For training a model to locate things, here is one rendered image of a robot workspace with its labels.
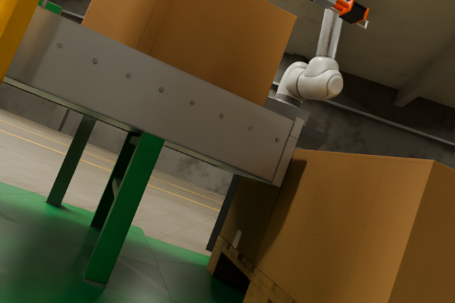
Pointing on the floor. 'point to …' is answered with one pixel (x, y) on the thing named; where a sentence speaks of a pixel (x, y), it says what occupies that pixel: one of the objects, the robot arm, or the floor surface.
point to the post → (71, 161)
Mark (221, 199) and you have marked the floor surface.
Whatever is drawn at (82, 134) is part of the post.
